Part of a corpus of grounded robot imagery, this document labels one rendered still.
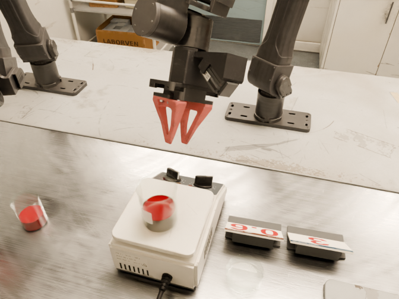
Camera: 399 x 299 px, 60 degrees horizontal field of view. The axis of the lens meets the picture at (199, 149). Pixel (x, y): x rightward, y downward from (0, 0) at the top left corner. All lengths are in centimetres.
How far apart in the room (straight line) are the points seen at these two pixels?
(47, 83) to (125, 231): 61
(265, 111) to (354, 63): 220
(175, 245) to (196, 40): 30
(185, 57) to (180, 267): 30
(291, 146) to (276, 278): 32
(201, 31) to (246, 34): 296
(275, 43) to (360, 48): 221
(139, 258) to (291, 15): 52
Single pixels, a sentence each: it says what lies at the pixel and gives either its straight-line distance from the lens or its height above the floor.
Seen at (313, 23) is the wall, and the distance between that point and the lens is 345.
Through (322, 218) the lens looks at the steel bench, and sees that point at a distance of 65.
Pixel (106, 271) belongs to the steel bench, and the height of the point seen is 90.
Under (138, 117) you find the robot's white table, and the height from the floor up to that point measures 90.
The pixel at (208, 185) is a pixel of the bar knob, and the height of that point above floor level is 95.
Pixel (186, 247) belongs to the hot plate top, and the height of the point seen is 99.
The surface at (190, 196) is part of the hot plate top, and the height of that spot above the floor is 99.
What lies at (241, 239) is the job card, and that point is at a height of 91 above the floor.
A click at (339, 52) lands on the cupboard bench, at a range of 292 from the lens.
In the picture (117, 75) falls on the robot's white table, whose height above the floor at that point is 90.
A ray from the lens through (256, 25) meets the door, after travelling 347.
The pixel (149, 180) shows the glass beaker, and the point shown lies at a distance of 47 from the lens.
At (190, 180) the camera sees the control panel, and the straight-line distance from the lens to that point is 62.
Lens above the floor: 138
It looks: 40 degrees down
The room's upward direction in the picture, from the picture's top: straight up
